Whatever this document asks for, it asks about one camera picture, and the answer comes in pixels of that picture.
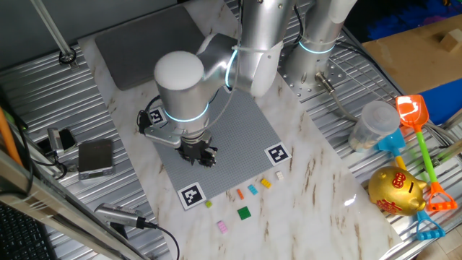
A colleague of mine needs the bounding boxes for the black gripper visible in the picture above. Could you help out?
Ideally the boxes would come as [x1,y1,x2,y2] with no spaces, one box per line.
[175,134,219,168]

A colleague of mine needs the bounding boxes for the grey Lego baseplate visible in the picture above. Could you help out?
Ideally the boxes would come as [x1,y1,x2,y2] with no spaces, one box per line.
[153,86,292,211]

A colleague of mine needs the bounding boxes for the black white fiducial marker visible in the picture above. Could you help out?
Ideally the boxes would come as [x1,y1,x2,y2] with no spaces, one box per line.
[147,105,166,126]
[176,181,208,211]
[263,142,292,167]

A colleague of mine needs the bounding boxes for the silver digital scale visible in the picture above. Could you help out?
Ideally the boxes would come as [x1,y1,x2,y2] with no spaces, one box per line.
[78,139,115,181]

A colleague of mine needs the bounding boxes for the grey fabric pad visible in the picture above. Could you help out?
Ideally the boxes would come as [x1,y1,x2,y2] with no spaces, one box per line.
[94,5,209,91]

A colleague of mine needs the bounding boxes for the clear plastic cup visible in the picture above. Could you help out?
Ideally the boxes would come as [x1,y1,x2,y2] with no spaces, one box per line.
[348,100,401,153]

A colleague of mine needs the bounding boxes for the orange pole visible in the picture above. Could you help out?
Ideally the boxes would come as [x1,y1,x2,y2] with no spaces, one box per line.
[0,106,25,167]

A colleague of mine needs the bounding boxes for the metal pole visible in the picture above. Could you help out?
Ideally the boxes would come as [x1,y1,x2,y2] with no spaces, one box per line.
[30,0,79,69]

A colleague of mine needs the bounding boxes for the black keyboard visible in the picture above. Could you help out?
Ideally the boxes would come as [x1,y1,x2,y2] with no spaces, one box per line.
[0,201,58,260]

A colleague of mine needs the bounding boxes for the gold piggy bank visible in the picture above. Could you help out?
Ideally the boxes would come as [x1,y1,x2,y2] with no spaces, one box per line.
[367,165,429,217]

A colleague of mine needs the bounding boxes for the brown cardboard sheet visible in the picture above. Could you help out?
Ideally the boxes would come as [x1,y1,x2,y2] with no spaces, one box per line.
[362,10,462,105]

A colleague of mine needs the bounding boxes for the blue fuzzy cloth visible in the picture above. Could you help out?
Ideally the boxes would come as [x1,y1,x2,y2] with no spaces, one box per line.
[367,0,452,51]

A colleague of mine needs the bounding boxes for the light wooden block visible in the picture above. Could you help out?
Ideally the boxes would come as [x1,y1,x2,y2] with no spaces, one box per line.
[439,29,462,54]

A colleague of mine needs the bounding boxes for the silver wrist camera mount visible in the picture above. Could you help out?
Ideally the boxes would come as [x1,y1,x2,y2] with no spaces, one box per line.
[136,108,183,149]

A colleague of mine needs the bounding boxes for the thin grey cable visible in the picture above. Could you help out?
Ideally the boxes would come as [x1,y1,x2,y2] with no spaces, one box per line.
[207,0,243,129]

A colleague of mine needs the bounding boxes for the black camera cable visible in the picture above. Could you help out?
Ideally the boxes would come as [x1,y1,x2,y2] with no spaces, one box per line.
[142,220,180,260]

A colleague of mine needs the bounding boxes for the silver camera with cable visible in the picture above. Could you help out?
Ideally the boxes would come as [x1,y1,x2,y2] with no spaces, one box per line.
[94,202,147,239]

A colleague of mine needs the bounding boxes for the silver camera on clamp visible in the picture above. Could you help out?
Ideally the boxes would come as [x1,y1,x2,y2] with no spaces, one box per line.
[47,127,65,155]

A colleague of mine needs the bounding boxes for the grey braided hose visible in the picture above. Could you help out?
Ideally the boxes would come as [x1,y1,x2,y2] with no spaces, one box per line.
[314,71,362,122]

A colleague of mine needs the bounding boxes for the aluminium frame bar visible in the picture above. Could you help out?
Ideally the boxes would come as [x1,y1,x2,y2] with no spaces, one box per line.
[0,149,149,260]

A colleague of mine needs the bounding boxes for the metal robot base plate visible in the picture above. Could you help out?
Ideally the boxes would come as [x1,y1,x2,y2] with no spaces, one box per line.
[279,45,347,100]

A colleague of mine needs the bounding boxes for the black cable bundle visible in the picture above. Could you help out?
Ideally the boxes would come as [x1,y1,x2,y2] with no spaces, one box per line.
[334,38,405,97]

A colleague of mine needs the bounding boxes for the orange toy shovel green handle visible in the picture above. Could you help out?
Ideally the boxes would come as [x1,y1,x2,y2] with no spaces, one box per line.
[395,94,458,212]

